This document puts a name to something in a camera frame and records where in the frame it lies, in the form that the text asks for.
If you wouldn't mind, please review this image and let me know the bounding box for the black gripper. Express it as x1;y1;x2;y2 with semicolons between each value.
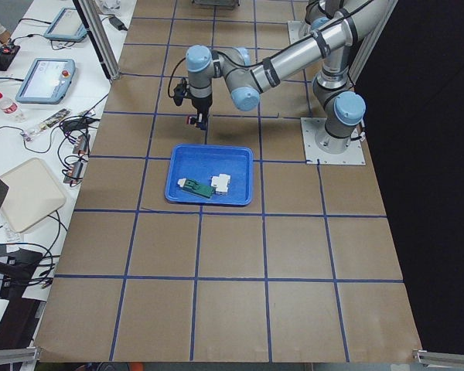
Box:
191;96;212;130

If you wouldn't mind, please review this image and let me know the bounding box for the white circuit breaker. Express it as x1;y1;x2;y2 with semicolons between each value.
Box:
210;173;231;196

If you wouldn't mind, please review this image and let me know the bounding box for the teach pendant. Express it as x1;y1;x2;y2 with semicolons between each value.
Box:
15;58;76;104
43;8;87;43

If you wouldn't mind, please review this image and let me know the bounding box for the black power adapter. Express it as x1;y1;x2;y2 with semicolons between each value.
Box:
108;16;128;31

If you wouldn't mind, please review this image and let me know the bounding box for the blue plastic tray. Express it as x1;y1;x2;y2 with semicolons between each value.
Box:
165;144;254;206

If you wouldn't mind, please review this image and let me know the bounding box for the plastic water bottle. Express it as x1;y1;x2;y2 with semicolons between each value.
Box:
0;92;26;122

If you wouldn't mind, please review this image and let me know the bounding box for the aluminium frame post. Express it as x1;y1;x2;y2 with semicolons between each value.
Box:
73;0;121;81

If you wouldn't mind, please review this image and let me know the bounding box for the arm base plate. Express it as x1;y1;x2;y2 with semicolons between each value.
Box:
301;117;366;165
286;20;338;51

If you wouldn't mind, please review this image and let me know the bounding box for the far teach pendant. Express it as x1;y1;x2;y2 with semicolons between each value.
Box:
43;8;87;43

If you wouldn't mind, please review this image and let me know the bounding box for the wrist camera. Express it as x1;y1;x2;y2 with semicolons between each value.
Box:
172;77;188;107

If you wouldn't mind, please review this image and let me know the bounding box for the red emergency push button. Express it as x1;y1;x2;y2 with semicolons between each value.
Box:
186;116;197;126

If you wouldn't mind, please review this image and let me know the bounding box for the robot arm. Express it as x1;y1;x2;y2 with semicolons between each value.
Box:
168;0;389;155

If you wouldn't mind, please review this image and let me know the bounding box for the green limit switch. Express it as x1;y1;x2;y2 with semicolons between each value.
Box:
177;178;215;199

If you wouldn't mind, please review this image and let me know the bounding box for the beige plastic tray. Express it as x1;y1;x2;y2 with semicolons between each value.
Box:
0;158;67;233

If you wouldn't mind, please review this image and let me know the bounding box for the near teach pendant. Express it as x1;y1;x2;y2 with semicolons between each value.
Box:
15;58;76;104

